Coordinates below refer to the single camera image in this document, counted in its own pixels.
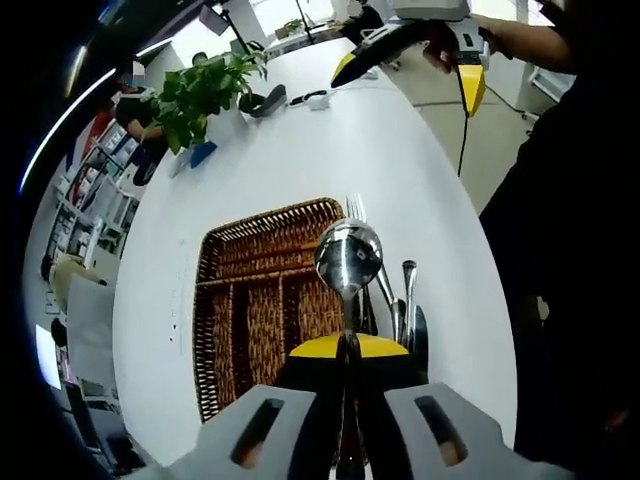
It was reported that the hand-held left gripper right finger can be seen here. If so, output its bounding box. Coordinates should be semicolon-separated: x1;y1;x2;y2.
357;335;576;480

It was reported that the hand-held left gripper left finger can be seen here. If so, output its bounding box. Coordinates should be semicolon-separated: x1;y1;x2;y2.
164;335;346;480

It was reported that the wicker utensil storage basket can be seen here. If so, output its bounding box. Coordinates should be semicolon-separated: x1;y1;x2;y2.
192;197;351;425

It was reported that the white storage shelving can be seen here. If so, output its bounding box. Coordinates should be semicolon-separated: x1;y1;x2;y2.
49;119;141;261

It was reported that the person's right hand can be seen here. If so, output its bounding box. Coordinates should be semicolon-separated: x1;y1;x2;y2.
421;13;506;77

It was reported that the white power adapter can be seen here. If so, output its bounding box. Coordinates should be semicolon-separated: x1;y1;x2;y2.
288;89;331;112

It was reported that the black curved object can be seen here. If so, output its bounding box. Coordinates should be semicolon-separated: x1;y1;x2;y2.
238;83;287;119

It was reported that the studio light on stand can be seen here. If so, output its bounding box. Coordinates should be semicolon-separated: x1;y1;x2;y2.
198;0;261;56

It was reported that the green leafy plant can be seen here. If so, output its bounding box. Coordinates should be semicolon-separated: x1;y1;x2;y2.
142;49;269;156

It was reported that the person in dark clothes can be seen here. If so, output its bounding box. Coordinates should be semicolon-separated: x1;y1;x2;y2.
479;64;640;466

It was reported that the small blue object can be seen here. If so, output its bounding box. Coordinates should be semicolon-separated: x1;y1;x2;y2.
188;141;219;169

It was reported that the translucent desk partition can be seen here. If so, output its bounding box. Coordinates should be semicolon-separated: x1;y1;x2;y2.
67;272;119;386

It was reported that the white plant pot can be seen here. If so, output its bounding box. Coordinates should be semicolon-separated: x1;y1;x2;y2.
170;148;195;177

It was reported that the white display screen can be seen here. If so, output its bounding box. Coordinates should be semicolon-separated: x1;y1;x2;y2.
35;323;64;391

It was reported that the long curved ceiling light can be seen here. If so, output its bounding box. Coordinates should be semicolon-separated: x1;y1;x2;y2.
19;64;119;196

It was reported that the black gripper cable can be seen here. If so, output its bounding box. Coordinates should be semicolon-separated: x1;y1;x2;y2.
455;69;474;177

